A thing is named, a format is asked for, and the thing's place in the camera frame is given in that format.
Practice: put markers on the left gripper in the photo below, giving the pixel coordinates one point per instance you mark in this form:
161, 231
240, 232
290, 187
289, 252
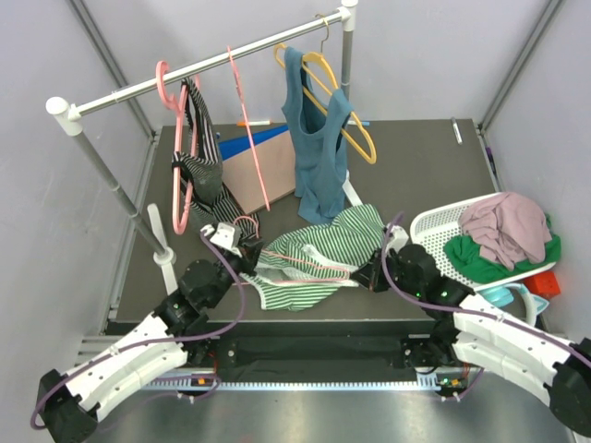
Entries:
250, 248

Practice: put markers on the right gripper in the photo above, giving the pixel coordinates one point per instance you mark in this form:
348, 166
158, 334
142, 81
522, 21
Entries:
370, 274

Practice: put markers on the green white striped tank top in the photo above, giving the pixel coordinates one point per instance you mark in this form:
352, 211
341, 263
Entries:
302, 268

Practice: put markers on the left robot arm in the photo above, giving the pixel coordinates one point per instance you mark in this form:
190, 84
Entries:
71, 405

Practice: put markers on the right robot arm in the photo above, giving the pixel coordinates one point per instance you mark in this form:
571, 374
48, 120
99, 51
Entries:
471, 330

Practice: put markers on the black white striped tank top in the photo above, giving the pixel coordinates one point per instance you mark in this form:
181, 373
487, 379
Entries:
211, 200

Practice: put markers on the blue tank top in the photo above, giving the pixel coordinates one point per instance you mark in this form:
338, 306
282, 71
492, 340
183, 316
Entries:
320, 151

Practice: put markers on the yellow plastic hanger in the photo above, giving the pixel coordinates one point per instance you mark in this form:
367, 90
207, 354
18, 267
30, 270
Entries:
313, 58

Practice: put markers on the pink hanger with striped top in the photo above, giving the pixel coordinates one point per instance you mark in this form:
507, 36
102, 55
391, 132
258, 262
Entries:
177, 138

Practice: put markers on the white perforated laundry basket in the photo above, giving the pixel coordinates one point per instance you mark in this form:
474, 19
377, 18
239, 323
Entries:
434, 228

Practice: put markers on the brown board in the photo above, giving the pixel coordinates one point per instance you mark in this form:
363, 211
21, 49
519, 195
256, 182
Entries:
253, 187

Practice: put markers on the green garment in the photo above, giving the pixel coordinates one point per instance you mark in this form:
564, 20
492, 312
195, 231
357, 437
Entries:
463, 253

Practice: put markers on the blue sheet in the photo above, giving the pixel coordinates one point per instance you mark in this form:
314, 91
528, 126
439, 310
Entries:
235, 146

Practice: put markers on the orange capped white marker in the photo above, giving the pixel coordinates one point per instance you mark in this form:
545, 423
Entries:
254, 123

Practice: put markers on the pink garment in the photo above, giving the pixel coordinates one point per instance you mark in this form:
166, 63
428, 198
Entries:
508, 228

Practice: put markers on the blue pen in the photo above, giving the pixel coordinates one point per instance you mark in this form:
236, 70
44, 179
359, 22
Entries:
355, 123

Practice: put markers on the grey marker pen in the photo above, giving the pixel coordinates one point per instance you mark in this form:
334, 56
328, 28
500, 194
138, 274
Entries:
456, 131

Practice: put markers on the red block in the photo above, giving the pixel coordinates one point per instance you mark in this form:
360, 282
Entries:
543, 284

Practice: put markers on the white clothes rack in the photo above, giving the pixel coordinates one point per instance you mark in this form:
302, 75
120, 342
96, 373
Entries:
68, 116

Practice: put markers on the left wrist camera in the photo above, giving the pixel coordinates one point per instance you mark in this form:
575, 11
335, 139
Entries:
223, 235

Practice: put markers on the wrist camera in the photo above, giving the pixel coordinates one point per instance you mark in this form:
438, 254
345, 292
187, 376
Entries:
397, 239
223, 235

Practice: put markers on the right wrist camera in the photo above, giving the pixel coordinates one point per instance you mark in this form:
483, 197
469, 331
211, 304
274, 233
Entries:
397, 239

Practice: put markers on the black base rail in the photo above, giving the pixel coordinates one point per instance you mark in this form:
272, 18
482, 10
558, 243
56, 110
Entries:
297, 351

